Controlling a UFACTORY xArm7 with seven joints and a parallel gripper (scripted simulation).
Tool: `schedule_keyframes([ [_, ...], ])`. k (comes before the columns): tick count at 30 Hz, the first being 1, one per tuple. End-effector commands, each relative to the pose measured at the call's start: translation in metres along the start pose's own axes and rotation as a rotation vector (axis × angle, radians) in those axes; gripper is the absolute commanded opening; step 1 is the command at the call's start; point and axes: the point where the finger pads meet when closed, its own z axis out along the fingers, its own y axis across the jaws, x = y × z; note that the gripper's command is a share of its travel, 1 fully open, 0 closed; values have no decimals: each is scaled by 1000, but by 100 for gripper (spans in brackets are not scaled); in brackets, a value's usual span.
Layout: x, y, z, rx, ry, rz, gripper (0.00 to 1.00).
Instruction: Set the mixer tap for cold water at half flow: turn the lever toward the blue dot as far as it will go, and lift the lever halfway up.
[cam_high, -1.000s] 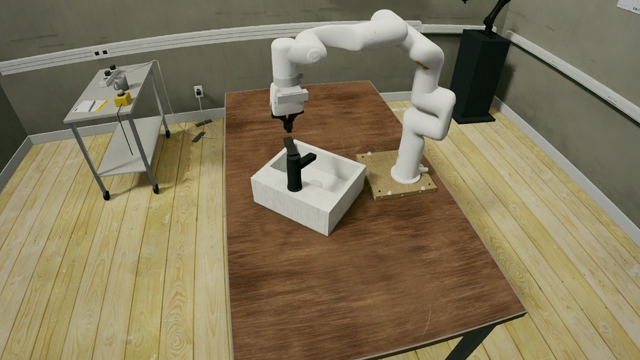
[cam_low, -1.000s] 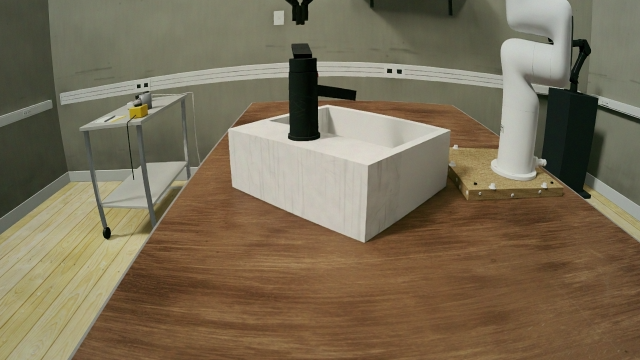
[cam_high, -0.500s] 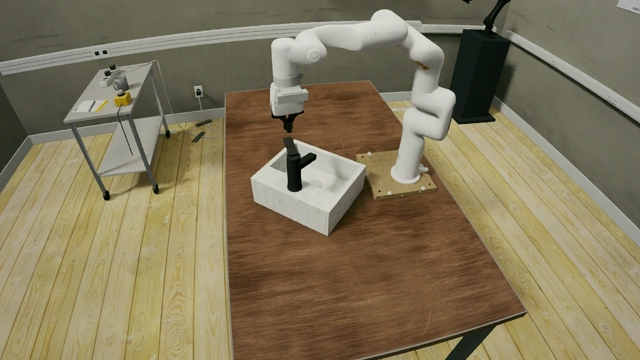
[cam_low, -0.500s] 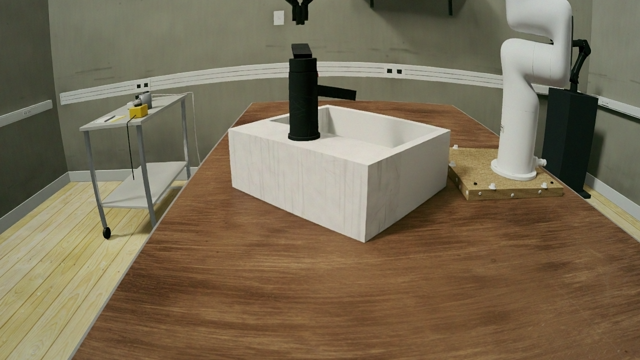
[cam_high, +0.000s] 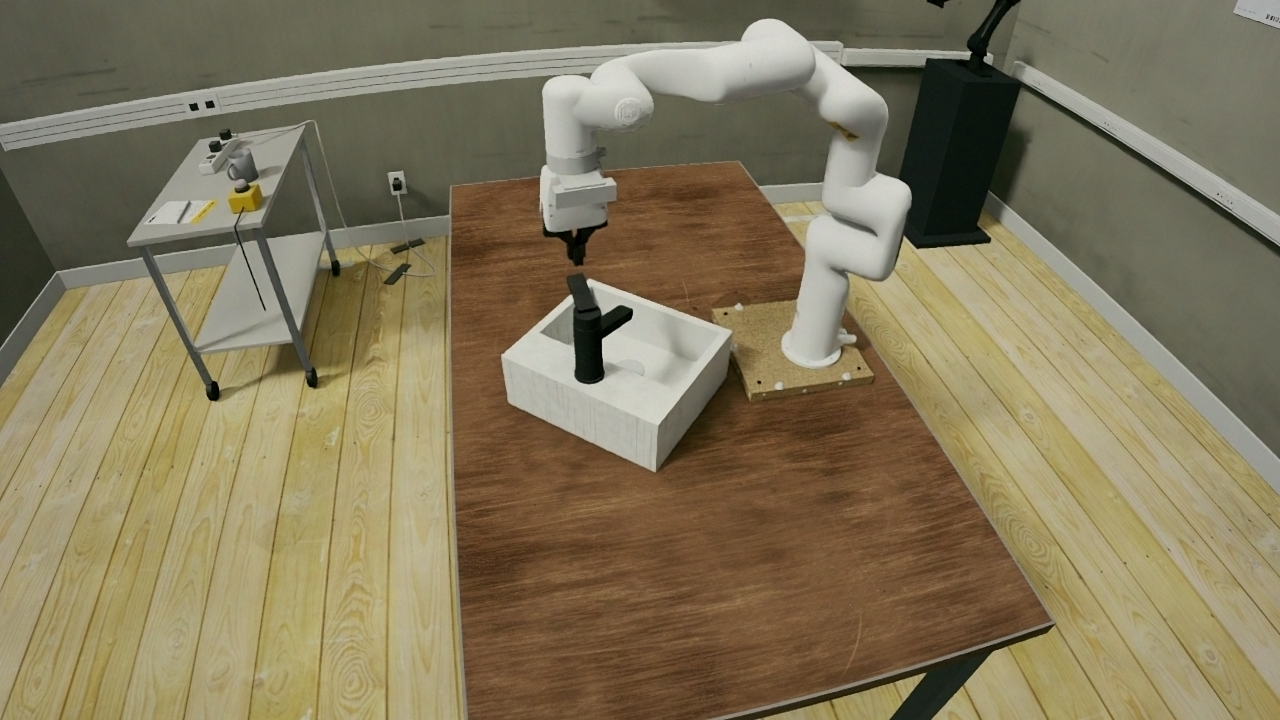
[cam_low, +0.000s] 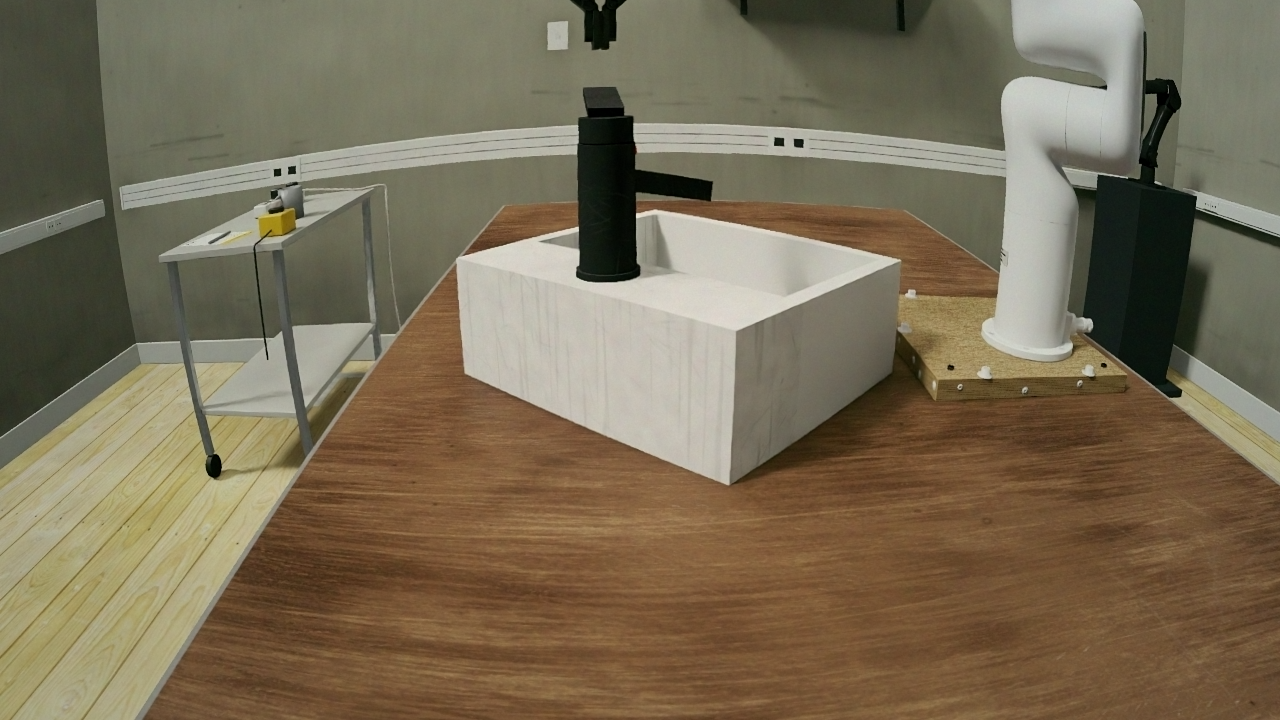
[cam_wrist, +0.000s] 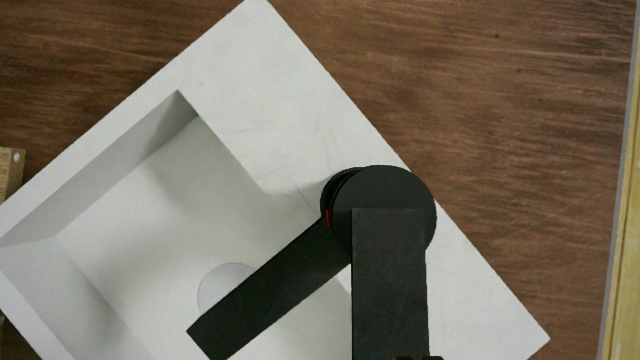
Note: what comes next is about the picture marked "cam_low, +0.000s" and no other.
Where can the white rectangular basin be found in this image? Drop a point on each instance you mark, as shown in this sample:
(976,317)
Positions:
(714,377)

